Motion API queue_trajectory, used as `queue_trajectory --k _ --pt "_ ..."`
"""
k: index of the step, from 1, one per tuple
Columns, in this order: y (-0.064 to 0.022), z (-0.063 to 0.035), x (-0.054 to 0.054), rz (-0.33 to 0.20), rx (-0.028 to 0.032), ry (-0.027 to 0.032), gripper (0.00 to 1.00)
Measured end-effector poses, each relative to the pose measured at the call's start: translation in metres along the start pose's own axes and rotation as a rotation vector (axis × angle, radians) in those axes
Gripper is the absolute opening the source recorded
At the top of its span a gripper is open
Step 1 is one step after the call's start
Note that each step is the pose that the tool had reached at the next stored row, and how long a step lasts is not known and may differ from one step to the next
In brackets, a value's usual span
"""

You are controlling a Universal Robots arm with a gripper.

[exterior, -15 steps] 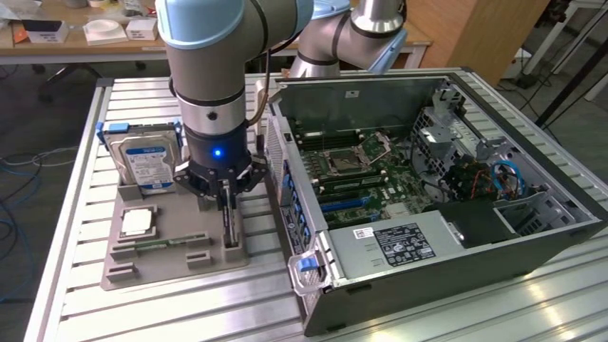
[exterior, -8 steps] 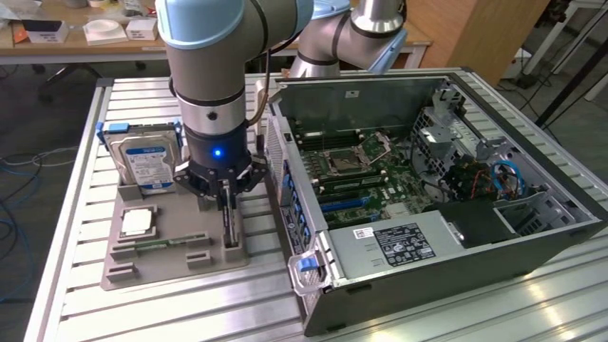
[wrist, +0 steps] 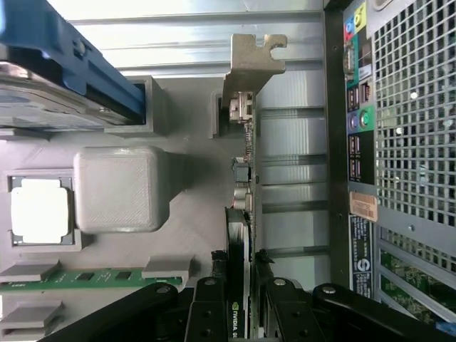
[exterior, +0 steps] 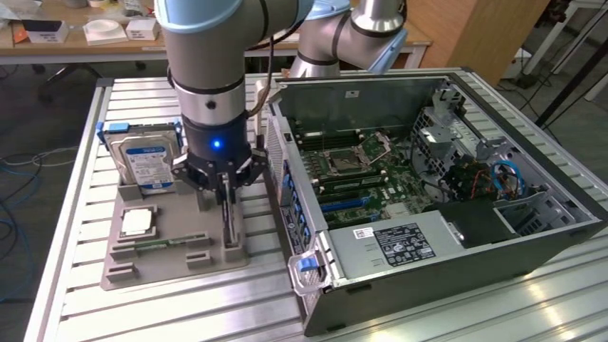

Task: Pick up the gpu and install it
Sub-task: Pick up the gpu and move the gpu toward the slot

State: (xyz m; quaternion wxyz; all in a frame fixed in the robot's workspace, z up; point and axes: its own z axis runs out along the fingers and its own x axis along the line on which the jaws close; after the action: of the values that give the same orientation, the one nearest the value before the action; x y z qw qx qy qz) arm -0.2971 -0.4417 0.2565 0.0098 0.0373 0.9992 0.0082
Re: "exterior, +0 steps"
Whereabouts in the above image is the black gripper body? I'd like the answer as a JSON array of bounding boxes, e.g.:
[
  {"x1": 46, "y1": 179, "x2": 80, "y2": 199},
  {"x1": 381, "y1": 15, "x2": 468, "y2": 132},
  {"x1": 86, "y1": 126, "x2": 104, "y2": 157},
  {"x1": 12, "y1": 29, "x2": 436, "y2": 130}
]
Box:
[{"x1": 182, "y1": 112, "x2": 253, "y2": 177}]

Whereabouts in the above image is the green graphics card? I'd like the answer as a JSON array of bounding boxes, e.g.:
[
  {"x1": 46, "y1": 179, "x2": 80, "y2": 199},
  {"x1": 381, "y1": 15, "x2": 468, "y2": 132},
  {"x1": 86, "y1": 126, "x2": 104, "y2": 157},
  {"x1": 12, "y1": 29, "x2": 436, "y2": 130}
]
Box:
[{"x1": 216, "y1": 172, "x2": 241, "y2": 250}]

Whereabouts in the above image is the hard disk with blue carrier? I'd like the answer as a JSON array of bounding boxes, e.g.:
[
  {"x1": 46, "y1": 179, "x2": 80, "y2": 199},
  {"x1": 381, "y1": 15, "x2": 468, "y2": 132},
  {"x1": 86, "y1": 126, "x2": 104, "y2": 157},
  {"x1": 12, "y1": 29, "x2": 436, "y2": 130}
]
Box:
[{"x1": 96, "y1": 120, "x2": 185, "y2": 197}]

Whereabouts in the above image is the silver CPU chip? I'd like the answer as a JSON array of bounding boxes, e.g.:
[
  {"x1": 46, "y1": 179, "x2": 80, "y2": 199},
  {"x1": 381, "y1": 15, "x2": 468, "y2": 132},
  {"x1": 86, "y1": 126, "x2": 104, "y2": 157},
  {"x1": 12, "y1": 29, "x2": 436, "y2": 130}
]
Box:
[{"x1": 120, "y1": 209, "x2": 153, "y2": 234}]

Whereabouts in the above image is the black expansion slot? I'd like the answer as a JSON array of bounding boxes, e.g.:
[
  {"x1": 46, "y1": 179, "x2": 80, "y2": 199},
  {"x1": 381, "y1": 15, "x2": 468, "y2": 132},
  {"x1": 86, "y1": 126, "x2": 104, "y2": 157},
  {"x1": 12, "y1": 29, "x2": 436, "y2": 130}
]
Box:
[{"x1": 318, "y1": 190, "x2": 365, "y2": 204}]

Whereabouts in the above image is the green RAM stick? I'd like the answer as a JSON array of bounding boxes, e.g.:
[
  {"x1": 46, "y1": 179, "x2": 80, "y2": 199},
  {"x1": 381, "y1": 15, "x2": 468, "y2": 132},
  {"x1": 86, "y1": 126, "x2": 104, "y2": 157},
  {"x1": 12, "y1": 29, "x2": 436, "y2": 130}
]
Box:
[{"x1": 116, "y1": 237, "x2": 190, "y2": 250}]

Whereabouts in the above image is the blue expansion slot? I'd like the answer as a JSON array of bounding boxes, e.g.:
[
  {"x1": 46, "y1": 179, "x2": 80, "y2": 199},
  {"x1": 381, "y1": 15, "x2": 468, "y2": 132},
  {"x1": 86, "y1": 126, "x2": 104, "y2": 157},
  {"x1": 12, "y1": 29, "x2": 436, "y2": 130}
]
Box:
[{"x1": 321, "y1": 197, "x2": 370, "y2": 213}]

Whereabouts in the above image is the grey parts rack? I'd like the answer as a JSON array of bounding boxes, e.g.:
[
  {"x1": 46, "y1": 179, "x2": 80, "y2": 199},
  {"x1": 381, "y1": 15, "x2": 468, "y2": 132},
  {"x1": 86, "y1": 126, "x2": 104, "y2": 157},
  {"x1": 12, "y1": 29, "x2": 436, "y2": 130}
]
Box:
[{"x1": 98, "y1": 144, "x2": 253, "y2": 291}]

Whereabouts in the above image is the metal socket cover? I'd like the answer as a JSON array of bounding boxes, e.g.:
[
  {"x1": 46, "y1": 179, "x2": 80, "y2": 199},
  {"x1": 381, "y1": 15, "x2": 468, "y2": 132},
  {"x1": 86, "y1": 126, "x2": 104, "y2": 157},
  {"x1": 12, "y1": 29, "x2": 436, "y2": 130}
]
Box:
[{"x1": 358, "y1": 131, "x2": 394, "y2": 161}]

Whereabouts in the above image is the grey power supply unit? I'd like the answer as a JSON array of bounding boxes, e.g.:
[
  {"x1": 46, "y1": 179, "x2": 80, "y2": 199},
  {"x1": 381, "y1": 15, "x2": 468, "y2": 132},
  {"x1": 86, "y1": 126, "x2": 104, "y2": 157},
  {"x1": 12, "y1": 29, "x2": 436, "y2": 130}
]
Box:
[{"x1": 326, "y1": 209, "x2": 464, "y2": 281}]

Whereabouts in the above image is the green motherboard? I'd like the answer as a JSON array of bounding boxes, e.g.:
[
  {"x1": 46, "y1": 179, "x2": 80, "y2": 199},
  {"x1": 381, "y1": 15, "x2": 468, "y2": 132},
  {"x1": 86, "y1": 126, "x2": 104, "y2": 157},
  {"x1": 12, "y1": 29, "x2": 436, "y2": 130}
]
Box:
[{"x1": 286, "y1": 119, "x2": 448, "y2": 231}]

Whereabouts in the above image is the plain white box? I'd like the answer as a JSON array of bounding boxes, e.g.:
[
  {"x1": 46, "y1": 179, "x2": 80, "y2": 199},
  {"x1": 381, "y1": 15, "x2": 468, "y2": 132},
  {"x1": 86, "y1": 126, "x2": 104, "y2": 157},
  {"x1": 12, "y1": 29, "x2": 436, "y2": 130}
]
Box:
[{"x1": 124, "y1": 19, "x2": 161, "y2": 41}]

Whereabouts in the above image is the white box with round hollow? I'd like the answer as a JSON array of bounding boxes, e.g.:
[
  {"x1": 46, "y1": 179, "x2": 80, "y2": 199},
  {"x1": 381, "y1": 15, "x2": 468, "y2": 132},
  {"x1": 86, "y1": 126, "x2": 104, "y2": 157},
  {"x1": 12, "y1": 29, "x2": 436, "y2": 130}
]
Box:
[{"x1": 82, "y1": 19, "x2": 130, "y2": 46}]

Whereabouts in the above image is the wooden desk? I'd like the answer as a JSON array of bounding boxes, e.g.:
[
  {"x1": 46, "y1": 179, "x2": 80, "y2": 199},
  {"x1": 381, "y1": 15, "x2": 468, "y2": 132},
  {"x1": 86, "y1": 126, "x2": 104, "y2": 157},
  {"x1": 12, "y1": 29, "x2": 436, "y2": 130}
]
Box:
[
  {"x1": 0, "y1": 0, "x2": 177, "y2": 67},
  {"x1": 173, "y1": 21, "x2": 434, "y2": 78}
]

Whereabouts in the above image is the metal disk bay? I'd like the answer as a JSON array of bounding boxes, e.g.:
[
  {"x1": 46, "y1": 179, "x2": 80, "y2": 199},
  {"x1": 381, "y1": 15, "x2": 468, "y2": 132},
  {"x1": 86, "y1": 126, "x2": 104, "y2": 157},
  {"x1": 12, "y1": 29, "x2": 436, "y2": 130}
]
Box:
[{"x1": 408, "y1": 105, "x2": 481, "y2": 177}]

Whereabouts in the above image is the white box with black lid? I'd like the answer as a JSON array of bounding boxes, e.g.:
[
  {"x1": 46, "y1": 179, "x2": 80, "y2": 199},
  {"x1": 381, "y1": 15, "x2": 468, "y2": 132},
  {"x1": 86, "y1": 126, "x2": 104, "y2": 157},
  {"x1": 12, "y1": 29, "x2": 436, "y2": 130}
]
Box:
[{"x1": 21, "y1": 19, "x2": 70, "y2": 44}]

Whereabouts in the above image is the black open PC case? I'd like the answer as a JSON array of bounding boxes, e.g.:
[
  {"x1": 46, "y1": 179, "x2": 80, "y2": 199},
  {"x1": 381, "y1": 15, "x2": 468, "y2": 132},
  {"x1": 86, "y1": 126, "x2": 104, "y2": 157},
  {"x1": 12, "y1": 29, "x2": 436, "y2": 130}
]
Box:
[{"x1": 253, "y1": 66, "x2": 608, "y2": 338}]

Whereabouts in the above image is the wooden cabinet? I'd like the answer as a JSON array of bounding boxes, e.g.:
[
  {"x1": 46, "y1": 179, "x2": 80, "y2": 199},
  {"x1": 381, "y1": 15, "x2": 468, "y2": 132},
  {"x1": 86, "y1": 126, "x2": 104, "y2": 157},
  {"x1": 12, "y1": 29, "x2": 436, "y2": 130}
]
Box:
[{"x1": 408, "y1": 0, "x2": 552, "y2": 86}]

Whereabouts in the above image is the white floor unit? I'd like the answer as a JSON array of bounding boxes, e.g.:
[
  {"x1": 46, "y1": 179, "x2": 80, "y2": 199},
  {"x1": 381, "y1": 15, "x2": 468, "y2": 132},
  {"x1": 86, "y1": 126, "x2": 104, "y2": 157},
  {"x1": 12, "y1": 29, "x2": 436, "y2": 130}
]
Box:
[{"x1": 502, "y1": 46, "x2": 533, "y2": 81}]

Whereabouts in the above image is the black stand leg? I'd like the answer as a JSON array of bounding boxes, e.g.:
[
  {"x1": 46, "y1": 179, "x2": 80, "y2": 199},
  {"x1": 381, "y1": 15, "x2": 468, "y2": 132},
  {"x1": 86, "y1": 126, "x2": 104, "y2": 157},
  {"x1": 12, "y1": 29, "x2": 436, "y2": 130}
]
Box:
[{"x1": 536, "y1": 10, "x2": 608, "y2": 129}]

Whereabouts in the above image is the black camera cable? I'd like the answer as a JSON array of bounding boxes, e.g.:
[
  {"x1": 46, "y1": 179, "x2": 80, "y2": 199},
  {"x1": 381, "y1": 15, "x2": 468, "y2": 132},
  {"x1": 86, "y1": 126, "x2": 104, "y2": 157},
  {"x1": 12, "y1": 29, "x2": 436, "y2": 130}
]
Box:
[{"x1": 246, "y1": 24, "x2": 308, "y2": 118}]

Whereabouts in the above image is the white floor cable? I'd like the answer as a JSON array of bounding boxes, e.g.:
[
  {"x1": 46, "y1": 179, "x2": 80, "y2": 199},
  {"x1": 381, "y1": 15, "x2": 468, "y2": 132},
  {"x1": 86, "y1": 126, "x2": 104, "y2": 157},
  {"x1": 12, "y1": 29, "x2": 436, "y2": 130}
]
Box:
[{"x1": 0, "y1": 145, "x2": 77, "y2": 168}]

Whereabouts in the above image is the blue floor cable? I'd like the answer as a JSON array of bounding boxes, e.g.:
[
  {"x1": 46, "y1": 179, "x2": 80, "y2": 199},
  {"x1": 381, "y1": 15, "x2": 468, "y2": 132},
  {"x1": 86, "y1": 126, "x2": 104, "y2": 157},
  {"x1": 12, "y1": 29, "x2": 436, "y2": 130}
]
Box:
[{"x1": 0, "y1": 156, "x2": 46, "y2": 304}]

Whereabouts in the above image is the orange and black wire bundle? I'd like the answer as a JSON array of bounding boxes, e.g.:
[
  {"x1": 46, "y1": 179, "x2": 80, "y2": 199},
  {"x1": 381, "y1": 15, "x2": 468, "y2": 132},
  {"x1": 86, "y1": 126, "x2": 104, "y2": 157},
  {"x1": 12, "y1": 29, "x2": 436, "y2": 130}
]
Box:
[{"x1": 448, "y1": 162, "x2": 497, "y2": 202}]

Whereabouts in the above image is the blue wire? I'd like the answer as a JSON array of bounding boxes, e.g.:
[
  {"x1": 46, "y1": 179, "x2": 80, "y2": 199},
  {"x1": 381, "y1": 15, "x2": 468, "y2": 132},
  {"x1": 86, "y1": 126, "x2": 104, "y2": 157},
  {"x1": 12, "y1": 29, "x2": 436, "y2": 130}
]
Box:
[{"x1": 490, "y1": 160, "x2": 526, "y2": 196}]

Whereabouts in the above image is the white table frame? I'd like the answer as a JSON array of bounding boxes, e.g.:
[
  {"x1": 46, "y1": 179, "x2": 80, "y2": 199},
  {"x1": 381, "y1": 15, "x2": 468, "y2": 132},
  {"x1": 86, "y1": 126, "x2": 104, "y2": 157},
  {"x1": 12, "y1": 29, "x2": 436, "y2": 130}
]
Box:
[{"x1": 524, "y1": 0, "x2": 608, "y2": 103}]

